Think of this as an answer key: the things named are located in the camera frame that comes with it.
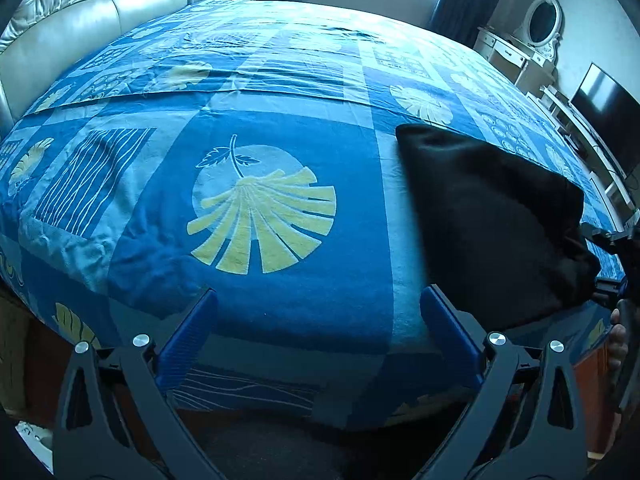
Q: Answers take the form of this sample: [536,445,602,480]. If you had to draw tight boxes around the black pants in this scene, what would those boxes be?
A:
[396,124,601,330]

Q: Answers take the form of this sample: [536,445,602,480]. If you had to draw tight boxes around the right hand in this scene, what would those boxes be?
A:
[608,309,628,370]

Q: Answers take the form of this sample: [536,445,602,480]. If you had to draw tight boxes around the white tv stand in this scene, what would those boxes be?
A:
[526,87,639,229]

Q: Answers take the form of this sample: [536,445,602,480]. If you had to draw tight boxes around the black flat television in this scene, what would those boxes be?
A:
[570,63,639,178]

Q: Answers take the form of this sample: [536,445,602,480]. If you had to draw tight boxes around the white dressing table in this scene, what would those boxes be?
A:
[473,27,555,96]

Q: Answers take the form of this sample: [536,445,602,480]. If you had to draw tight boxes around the white oval vanity mirror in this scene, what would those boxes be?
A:
[513,0,564,63]

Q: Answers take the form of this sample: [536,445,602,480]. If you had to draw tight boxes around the blue patterned bed sheet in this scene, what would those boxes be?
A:
[1,0,616,429]

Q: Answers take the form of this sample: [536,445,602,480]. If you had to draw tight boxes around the cream tufted leather headboard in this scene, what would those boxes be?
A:
[1,0,201,134]

